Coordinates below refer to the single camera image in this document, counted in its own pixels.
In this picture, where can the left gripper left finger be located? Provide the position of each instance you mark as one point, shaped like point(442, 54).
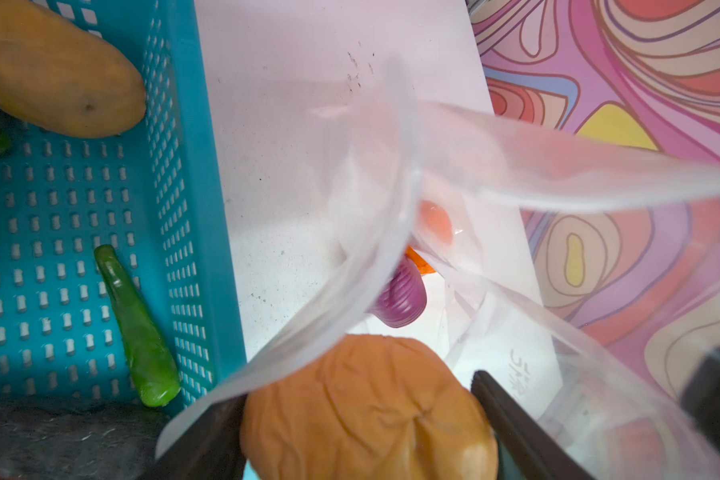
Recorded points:
point(210, 449)

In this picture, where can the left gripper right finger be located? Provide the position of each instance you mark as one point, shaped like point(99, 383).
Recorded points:
point(526, 451)

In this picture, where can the clear zip top bag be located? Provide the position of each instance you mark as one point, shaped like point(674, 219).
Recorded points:
point(583, 276)

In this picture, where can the tan bread bun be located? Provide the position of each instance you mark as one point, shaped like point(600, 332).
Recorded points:
point(372, 407)

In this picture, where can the teal plastic basket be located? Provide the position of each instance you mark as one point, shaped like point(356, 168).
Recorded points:
point(153, 193)

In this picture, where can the purple onion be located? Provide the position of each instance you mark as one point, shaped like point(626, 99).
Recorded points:
point(404, 297)

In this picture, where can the orange pumpkin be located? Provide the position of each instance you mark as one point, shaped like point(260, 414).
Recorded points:
point(436, 222)

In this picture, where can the green chili pepper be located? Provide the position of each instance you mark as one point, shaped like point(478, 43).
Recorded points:
point(150, 361)

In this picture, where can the brown potato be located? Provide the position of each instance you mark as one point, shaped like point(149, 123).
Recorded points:
point(63, 79)

